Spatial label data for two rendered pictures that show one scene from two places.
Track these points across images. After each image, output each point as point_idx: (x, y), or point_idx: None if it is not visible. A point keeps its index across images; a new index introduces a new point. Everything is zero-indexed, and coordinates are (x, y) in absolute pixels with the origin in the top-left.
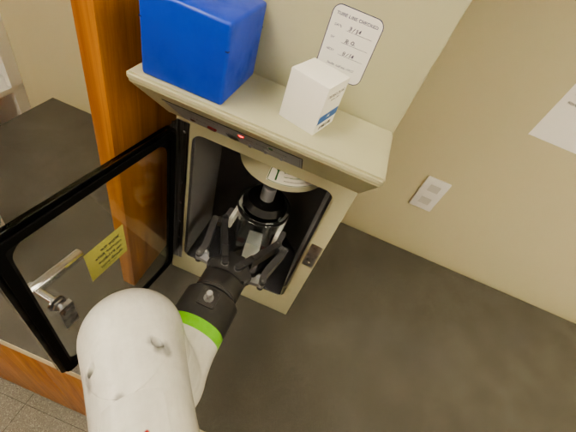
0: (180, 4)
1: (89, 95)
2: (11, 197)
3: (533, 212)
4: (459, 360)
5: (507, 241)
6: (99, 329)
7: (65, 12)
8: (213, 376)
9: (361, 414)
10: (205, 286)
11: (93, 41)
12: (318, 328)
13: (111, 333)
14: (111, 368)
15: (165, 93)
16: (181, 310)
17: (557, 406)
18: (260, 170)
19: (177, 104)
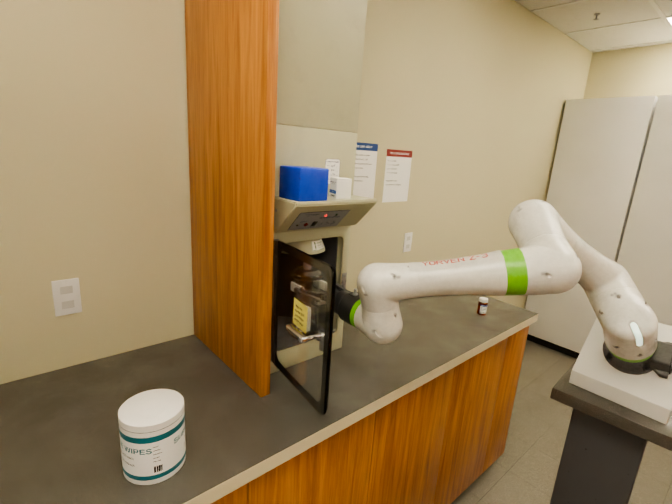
0: (314, 169)
1: (265, 231)
2: (110, 436)
3: (364, 234)
4: (405, 311)
5: (365, 257)
6: (379, 269)
7: (6, 279)
8: (360, 381)
9: (412, 346)
10: (348, 294)
11: (272, 201)
12: (358, 340)
13: (383, 266)
14: (397, 267)
15: (310, 205)
16: (355, 302)
17: (441, 300)
18: (307, 249)
19: (309, 210)
